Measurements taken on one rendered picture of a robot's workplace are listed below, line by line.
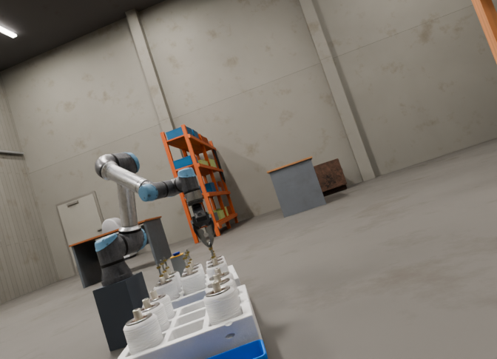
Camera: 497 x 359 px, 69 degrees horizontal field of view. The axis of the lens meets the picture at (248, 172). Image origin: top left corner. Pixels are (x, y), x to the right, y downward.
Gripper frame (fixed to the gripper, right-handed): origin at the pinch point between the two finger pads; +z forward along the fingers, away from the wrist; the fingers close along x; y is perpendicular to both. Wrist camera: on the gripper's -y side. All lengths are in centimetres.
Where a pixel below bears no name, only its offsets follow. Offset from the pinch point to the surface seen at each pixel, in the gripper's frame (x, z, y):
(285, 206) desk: -177, 17, 429
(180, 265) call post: 15.2, 8.6, 39.6
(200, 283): 8.8, 14.6, -1.9
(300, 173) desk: -216, -28, 415
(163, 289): 23.9, 11.1, -1.8
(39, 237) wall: 382, -105, 1006
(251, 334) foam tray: 1, 22, -62
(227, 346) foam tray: 9, 23, -61
